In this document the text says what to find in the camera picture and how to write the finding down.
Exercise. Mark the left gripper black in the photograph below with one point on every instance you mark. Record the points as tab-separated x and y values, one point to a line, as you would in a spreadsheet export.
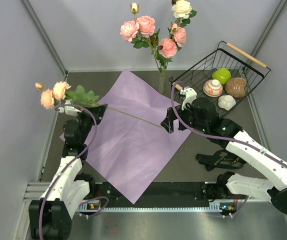
97	112

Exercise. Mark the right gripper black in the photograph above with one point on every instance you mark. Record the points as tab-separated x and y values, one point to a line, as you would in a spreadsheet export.
168	123

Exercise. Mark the pink wrapping paper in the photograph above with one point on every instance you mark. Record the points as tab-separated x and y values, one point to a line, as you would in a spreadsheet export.
130	148

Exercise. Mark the black ribbon gold lettering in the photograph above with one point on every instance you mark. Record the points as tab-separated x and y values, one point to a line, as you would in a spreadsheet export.
221	159

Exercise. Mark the peach rose stem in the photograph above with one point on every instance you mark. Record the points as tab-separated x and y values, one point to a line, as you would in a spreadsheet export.
168	47

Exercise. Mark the pink rose stem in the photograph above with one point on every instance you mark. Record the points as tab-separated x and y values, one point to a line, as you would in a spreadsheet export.
142	33

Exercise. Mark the cream white rose stem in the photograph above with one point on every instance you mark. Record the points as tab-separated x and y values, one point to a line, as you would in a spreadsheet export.
183	12

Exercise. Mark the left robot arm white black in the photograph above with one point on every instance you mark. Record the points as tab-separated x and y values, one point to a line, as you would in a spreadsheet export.
51	215

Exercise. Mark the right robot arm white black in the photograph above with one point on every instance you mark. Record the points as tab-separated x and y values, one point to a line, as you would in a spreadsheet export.
200	116

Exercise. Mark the clear glass vase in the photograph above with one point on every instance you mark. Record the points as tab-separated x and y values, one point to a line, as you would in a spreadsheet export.
161	84

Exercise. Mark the white red patterned bowl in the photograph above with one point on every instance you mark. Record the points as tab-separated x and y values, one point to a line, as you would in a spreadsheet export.
213	88

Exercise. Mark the white flower-shaped cup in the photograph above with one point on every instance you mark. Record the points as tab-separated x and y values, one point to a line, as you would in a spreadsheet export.
226	102

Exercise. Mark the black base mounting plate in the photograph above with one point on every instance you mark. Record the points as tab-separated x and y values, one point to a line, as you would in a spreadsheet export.
162	195

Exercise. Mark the green square cup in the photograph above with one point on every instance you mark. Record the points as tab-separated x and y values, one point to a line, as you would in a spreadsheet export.
223	75

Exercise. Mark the brown ceramic pot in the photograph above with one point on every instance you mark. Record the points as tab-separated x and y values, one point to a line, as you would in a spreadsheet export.
236	87

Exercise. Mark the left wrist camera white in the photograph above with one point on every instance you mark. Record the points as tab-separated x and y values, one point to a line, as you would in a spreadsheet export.
68	110

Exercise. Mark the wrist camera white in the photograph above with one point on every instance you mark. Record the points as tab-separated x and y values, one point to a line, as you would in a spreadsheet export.
68	110
189	96

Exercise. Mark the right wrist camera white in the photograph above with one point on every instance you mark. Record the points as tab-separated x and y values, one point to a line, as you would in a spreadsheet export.
189	96

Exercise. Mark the black wire basket wooden handles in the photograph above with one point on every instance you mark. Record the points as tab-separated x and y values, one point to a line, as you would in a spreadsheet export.
225	64

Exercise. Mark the aluminium rail with cable duct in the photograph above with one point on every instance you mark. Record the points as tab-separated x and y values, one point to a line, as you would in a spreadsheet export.
230	202

